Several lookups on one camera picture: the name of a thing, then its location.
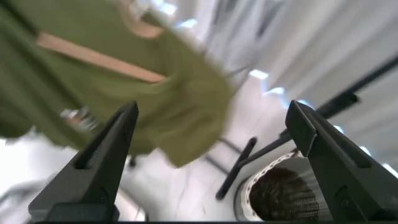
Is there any green garment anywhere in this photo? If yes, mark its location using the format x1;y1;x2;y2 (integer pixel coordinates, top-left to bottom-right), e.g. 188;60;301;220
0;0;233;167

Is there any pink clothes hanger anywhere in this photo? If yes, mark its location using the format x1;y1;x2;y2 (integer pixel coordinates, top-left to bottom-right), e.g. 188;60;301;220
36;0;167;84

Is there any white curtain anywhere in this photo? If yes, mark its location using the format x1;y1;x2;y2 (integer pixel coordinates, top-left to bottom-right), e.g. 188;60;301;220
174;0;398;169

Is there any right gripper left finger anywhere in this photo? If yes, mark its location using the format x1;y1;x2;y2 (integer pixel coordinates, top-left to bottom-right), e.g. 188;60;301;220
27;101;140;222

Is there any black clothes rack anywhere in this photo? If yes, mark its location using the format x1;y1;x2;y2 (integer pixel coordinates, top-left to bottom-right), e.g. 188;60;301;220
127;55;398;200

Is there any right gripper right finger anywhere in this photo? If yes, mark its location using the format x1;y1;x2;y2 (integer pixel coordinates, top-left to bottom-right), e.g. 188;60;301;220
285;99;398;222

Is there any white laundry basket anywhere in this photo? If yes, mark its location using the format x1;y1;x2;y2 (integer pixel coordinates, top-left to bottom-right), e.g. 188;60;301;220
234;149;333;222

